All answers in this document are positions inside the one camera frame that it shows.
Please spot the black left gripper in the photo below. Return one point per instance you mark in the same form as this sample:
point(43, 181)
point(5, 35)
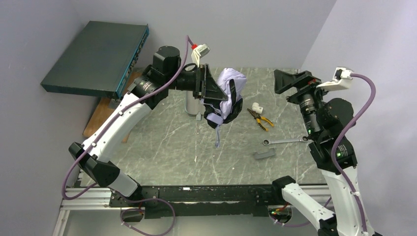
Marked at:
point(199, 82)

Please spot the dark network switch box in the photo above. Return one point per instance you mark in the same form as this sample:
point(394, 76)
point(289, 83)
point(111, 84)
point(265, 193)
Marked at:
point(99, 61)

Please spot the silver ratchet wrench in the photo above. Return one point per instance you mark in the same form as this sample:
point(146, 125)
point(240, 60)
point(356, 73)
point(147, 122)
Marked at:
point(303, 139)

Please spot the lilac umbrella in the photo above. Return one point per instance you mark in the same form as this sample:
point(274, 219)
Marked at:
point(217, 113)

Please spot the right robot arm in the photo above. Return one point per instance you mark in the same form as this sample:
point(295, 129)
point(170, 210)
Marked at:
point(326, 124)

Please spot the yellow handled pliers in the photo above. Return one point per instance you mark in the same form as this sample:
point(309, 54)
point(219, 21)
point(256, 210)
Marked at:
point(259, 119)

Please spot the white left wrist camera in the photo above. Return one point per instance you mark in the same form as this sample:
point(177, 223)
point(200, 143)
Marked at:
point(199, 51)

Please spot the grey plastic bracket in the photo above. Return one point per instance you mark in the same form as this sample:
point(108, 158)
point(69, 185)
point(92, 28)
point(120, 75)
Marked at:
point(258, 156)

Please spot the grey metal stand plate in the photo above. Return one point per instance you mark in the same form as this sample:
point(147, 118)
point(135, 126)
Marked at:
point(113, 104)

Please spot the wooden board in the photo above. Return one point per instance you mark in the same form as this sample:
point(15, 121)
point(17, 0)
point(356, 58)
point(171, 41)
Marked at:
point(102, 112)

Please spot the white pipe elbow fitting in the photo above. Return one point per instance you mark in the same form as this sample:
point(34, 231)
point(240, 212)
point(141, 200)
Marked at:
point(257, 108)

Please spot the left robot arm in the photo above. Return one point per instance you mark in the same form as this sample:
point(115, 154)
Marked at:
point(167, 71)

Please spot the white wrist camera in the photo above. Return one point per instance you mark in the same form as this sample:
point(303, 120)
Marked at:
point(342, 80)
point(199, 51)

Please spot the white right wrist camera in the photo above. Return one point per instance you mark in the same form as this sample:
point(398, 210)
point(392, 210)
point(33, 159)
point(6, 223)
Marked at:
point(342, 80)

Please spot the aluminium frame rail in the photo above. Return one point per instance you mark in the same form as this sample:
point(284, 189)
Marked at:
point(93, 199)

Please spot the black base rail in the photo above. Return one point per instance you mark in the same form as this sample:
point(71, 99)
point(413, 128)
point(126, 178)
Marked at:
point(208, 200)

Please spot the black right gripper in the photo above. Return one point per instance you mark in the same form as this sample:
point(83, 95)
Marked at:
point(302, 88)

